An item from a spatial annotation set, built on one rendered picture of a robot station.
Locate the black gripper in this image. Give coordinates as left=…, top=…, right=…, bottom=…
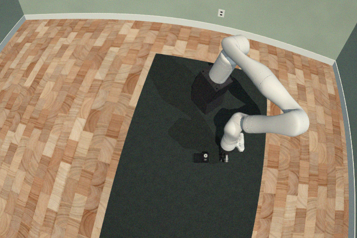
left=220, top=144, right=234, bottom=162

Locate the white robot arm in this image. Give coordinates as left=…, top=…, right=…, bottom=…
left=209, top=35, right=309, bottom=152

